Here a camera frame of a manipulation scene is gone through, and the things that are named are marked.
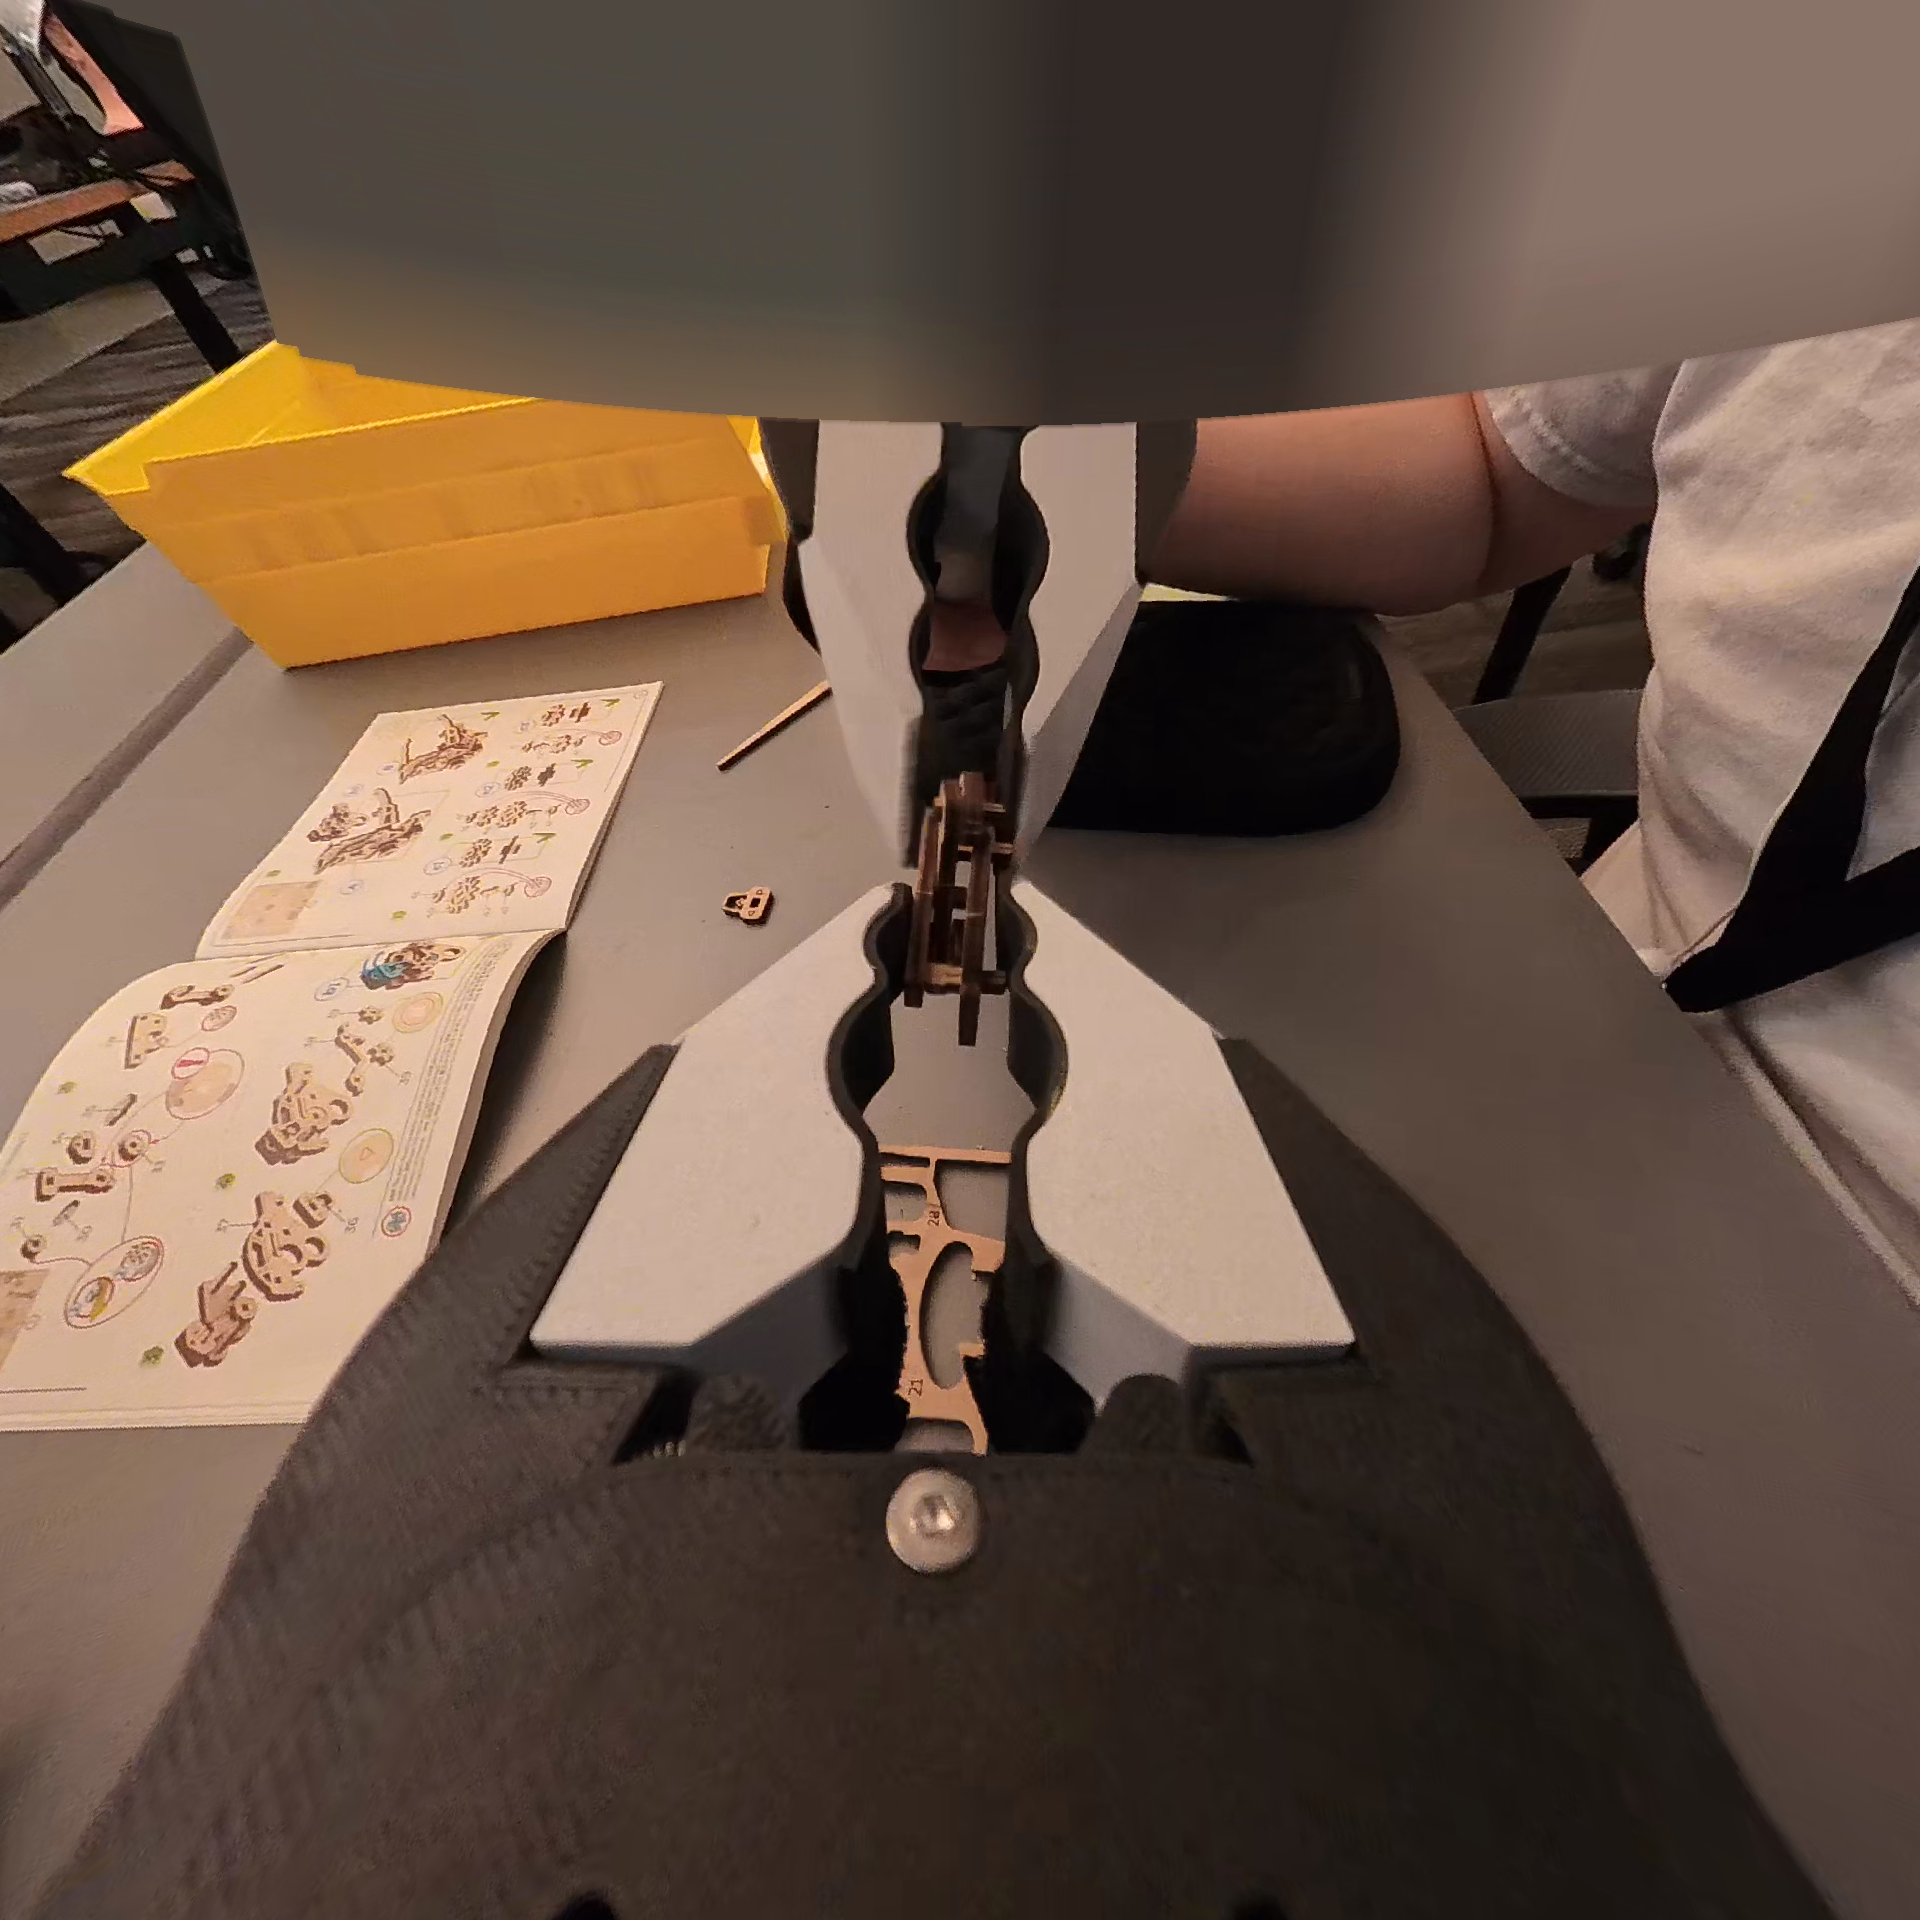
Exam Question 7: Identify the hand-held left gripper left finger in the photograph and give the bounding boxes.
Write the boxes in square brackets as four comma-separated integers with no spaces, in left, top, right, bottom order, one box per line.
[524,882,914,1375]

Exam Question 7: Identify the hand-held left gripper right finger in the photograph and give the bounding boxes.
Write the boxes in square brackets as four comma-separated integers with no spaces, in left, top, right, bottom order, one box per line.
[1002,882,1359,1379]

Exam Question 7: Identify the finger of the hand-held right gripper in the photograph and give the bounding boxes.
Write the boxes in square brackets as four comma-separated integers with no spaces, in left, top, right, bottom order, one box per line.
[814,420,947,873]
[1013,420,1159,845]

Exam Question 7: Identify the small wooden gear assembly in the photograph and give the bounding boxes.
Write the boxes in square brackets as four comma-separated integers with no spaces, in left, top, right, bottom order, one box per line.
[904,772,1013,1049]

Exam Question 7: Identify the black mesh elbow cushion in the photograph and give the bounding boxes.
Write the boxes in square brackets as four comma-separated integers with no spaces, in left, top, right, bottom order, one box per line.
[1041,599,1401,837]

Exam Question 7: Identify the person's right forearm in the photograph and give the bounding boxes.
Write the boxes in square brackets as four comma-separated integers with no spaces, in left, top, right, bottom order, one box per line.
[1155,382,1517,620]

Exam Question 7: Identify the laser-cut plywood parts sheet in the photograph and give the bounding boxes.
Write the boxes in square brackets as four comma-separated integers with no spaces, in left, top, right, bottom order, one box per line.
[876,1143,1009,1457]

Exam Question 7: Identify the model instruction booklet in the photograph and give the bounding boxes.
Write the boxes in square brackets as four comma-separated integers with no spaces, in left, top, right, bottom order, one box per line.
[0,682,664,1431]

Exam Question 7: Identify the thin wooden stick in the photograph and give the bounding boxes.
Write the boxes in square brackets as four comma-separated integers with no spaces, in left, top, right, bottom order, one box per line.
[715,678,831,772]

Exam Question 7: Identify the yellow plastic bin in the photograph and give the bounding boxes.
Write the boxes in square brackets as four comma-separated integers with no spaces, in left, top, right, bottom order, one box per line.
[63,343,784,669]

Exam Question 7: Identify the wooden desk black legs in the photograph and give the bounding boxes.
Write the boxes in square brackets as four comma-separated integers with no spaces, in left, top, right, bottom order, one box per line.
[0,157,256,377]

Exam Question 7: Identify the black shoulder strap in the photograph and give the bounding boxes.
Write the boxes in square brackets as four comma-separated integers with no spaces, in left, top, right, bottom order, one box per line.
[1665,599,1920,1013]

